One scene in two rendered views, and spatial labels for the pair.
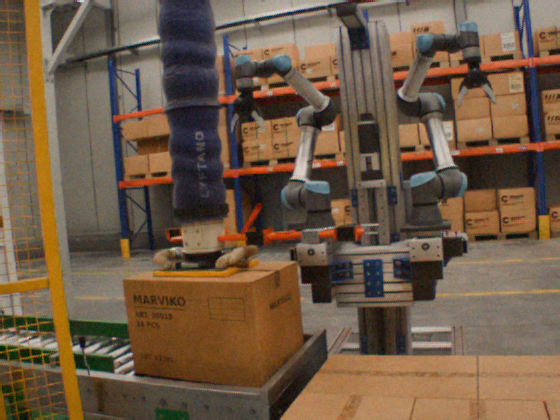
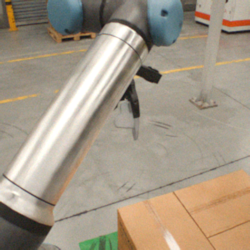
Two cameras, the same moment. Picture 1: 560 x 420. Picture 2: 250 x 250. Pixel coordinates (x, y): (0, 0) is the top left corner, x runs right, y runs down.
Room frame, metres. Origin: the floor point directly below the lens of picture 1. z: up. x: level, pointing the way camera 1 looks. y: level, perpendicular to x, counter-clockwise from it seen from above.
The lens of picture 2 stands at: (2.39, -0.38, 1.90)
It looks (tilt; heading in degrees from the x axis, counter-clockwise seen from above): 33 degrees down; 228
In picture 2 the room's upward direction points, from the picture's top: straight up
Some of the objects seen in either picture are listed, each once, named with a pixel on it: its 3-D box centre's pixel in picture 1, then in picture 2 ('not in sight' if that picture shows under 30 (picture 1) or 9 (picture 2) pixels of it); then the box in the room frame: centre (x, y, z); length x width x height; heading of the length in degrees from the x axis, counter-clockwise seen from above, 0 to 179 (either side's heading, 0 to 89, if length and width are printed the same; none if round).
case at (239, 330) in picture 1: (215, 318); not in sight; (2.03, 0.31, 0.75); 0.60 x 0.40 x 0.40; 65
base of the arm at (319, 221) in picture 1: (319, 219); not in sight; (2.40, -0.17, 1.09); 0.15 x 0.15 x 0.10
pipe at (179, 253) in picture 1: (205, 254); not in sight; (2.04, 0.33, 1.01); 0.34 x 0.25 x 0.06; 67
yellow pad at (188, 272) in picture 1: (193, 268); not in sight; (1.95, 0.36, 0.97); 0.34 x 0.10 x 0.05; 67
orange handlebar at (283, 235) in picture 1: (260, 233); not in sight; (2.07, 0.10, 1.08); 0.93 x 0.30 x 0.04; 67
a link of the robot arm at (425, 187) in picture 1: (425, 187); not in sight; (2.24, -0.65, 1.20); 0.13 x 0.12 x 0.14; 102
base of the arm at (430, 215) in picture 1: (425, 213); not in sight; (2.24, -0.64, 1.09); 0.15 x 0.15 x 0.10
